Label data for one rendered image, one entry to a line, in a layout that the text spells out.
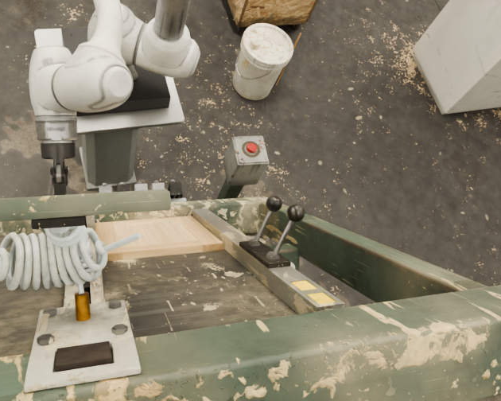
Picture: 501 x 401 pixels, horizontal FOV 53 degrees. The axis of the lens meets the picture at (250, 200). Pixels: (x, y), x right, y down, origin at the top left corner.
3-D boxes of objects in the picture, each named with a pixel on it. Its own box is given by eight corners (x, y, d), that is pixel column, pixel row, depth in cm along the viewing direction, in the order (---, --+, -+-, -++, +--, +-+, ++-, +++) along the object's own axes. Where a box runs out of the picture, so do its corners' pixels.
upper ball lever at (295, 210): (274, 263, 107) (303, 207, 107) (281, 268, 103) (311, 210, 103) (259, 256, 105) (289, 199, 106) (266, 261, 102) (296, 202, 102)
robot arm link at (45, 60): (21, 116, 115) (52, 115, 107) (16, 45, 113) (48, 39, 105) (64, 116, 123) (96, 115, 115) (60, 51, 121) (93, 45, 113)
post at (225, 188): (210, 235, 264) (245, 165, 199) (211, 246, 262) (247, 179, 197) (199, 236, 262) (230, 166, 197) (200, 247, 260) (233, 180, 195)
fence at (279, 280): (207, 219, 171) (207, 208, 170) (344, 326, 81) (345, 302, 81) (192, 221, 169) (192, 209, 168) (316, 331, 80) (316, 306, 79)
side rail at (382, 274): (276, 231, 179) (276, 200, 178) (541, 379, 76) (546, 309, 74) (260, 232, 177) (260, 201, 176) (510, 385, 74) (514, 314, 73)
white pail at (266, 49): (269, 63, 326) (292, 8, 286) (283, 101, 316) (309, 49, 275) (223, 66, 315) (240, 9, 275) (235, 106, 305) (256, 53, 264)
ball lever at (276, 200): (256, 250, 118) (281, 198, 118) (262, 254, 114) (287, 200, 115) (242, 243, 117) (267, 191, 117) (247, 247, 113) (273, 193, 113)
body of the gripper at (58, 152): (41, 141, 120) (44, 180, 121) (38, 142, 112) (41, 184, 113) (75, 140, 122) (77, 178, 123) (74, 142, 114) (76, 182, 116)
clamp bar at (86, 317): (100, 227, 160) (95, 151, 156) (146, 470, 48) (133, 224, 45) (67, 230, 157) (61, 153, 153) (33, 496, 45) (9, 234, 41)
